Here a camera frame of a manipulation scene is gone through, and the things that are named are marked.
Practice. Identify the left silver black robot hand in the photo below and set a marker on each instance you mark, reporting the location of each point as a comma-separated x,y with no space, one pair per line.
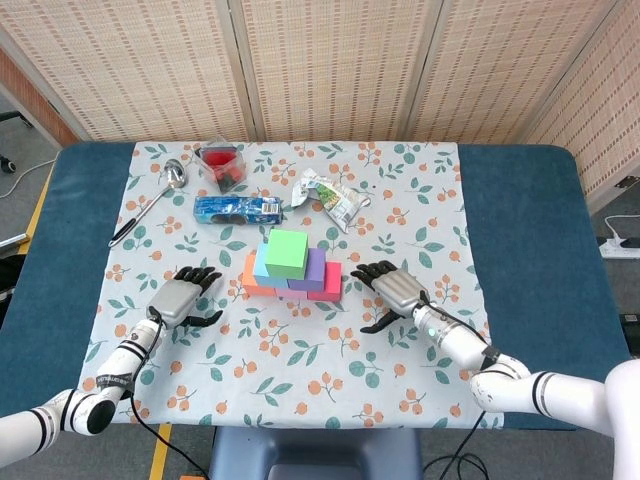
175,300

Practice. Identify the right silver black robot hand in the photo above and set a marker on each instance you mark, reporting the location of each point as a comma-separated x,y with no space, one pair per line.
400,290

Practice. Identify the red foam cube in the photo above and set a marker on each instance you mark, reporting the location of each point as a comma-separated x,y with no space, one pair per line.
332,284

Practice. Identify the orange foam cube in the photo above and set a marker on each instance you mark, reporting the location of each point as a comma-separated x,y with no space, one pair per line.
249,282

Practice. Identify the purple foam cube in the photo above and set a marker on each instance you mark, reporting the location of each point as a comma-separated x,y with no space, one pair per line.
315,275

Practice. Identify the light blue foam cube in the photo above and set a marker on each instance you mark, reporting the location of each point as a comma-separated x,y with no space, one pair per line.
261,272

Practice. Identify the pink foam cube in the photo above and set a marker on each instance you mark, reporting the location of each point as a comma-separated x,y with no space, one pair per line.
292,294

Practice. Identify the green foam cube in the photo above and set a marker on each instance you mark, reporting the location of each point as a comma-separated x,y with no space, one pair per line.
285,252

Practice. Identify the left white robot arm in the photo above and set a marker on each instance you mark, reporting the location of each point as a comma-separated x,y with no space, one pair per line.
120,365

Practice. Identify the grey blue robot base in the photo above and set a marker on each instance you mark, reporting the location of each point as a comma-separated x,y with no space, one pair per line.
310,450

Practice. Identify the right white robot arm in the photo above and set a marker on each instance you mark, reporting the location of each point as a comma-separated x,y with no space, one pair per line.
465,345

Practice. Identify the floral print tablecloth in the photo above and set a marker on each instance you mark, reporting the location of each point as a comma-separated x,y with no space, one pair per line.
430,200

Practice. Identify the crumpled silver snack bag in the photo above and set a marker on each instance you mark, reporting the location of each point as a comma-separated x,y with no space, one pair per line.
335,200

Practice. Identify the blue cookie package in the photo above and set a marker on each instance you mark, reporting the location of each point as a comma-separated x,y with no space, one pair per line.
250,210

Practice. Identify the teal table cover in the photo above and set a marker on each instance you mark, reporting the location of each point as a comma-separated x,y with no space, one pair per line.
525,250

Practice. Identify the clear box with red items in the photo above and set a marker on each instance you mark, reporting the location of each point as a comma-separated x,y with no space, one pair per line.
222,167

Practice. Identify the person in dark clothes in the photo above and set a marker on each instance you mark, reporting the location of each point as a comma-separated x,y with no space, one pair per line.
7,280

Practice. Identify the grey metal bar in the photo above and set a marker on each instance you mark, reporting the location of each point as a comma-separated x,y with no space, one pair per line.
15,241

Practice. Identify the small orange object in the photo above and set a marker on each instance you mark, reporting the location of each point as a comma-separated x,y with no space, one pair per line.
192,477

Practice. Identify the white power strip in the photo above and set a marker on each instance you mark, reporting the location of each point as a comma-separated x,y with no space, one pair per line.
612,250

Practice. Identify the black office chair base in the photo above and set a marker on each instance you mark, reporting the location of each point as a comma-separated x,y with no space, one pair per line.
6,164

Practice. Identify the small black floor device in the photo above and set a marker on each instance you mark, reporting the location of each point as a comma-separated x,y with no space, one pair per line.
630,318

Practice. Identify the bamboo folding screen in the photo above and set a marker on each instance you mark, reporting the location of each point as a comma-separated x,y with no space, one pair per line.
325,65

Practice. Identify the brass screen hinge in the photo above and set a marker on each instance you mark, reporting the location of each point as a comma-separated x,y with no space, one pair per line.
627,182

